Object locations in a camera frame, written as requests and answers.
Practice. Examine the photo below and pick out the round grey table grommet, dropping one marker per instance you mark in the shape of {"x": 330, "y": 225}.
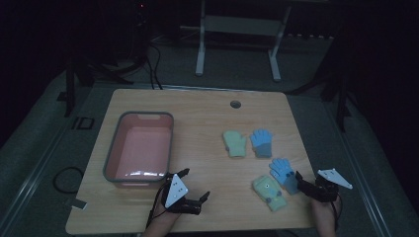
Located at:
{"x": 235, "y": 104}

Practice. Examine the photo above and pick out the dark device with red light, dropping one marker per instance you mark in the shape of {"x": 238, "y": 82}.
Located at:
{"x": 141, "y": 29}

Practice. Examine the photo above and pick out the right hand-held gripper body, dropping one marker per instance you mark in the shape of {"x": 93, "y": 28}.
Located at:
{"x": 324, "y": 192}

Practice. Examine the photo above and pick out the metal floor rail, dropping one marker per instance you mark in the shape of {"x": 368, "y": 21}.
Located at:
{"x": 362, "y": 177}
{"x": 29, "y": 184}

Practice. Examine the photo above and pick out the person's left hand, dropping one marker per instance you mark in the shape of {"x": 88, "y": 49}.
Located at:
{"x": 163, "y": 215}

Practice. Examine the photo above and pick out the black tripod stand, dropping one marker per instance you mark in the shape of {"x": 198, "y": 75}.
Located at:
{"x": 341, "y": 98}
{"x": 69, "y": 89}

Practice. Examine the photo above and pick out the green mitten with face print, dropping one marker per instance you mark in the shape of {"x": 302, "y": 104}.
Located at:
{"x": 268, "y": 192}

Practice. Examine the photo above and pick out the grey tape piece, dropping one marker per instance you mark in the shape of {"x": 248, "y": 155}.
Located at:
{"x": 79, "y": 204}

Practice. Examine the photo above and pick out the person's right hand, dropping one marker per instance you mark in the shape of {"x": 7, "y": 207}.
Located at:
{"x": 324, "y": 210}

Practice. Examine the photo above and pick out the white metal stand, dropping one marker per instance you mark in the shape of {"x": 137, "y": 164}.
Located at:
{"x": 240, "y": 25}

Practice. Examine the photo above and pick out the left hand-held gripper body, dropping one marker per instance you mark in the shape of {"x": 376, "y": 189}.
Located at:
{"x": 176, "y": 192}

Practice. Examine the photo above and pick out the blue glove with grey cuff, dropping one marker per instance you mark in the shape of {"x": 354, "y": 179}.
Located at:
{"x": 282, "y": 171}
{"x": 262, "y": 143}

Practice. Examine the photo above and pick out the pink basin with grey rim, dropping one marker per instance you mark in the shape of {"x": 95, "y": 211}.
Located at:
{"x": 141, "y": 148}

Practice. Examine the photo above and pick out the plain green mitten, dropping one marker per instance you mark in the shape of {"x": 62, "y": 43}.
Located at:
{"x": 234, "y": 144}

